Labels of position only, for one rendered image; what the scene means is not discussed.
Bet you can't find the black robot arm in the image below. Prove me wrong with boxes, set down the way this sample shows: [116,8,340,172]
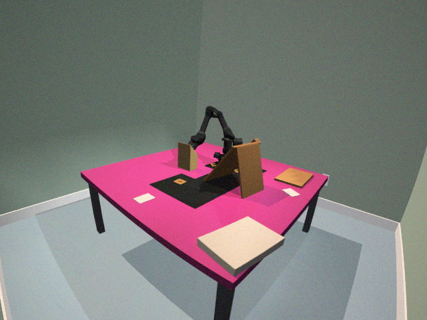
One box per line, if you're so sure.
[188,106,243,150]

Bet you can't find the cream flat rectangular card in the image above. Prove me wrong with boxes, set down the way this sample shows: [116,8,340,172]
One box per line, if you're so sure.
[134,193,155,204]
[282,188,300,197]

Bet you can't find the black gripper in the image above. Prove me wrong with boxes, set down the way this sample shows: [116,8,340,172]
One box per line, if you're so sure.
[213,147,231,161]

